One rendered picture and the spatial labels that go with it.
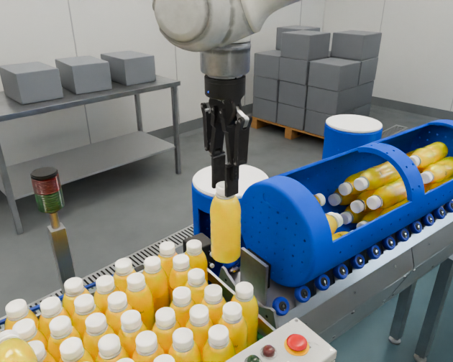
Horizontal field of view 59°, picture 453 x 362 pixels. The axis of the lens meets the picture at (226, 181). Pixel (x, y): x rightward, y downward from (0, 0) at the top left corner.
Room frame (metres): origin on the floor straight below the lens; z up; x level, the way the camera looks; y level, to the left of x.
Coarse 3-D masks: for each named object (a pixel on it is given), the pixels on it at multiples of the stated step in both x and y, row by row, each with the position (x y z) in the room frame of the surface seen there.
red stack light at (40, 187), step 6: (36, 180) 0.86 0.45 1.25; (42, 180) 0.86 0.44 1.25; (48, 180) 0.87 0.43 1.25; (54, 180) 0.88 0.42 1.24; (36, 186) 0.87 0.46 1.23; (42, 186) 0.86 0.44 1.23; (48, 186) 0.87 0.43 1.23; (54, 186) 0.88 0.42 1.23; (60, 186) 0.90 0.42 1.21; (36, 192) 0.87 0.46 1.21; (42, 192) 0.86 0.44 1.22; (48, 192) 0.87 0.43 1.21; (54, 192) 0.87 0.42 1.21
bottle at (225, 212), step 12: (216, 204) 0.72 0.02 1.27; (228, 204) 0.71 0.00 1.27; (216, 216) 0.71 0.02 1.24; (228, 216) 0.71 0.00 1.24; (240, 216) 0.73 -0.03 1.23; (216, 228) 0.71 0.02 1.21; (228, 228) 0.71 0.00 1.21; (240, 228) 0.73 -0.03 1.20; (216, 240) 0.71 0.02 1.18; (228, 240) 0.71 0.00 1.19; (240, 240) 0.73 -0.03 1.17; (216, 252) 0.71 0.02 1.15; (228, 252) 0.71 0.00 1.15; (240, 252) 0.73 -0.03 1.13
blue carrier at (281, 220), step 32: (416, 128) 1.35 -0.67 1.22; (448, 128) 1.39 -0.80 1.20; (320, 160) 1.06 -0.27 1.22; (352, 160) 1.25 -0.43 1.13; (384, 160) 1.38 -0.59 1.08; (256, 192) 0.92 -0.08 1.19; (288, 192) 0.84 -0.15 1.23; (320, 192) 1.17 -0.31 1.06; (416, 192) 1.01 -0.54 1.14; (448, 192) 1.12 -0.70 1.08; (256, 224) 0.91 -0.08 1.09; (288, 224) 0.82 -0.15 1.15; (320, 224) 0.79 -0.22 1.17; (352, 224) 1.13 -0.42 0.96; (384, 224) 0.91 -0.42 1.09; (288, 256) 0.81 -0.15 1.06; (320, 256) 0.76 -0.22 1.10
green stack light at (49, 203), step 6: (60, 192) 0.89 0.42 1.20; (36, 198) 0.87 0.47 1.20; (42, 198) 0.86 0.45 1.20; (48, 198) 0.86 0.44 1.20; (54, 198) 0.87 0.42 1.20; (60, 198) 0.89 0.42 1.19; (42, 204) 0.86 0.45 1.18; (48, 204) 0.86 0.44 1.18; (54, 204) 0.87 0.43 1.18; (60, 204) 0.88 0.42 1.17; (42, 210) 0.86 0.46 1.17; (48, 210) 0.86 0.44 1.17; (54, 210) 0.87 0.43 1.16
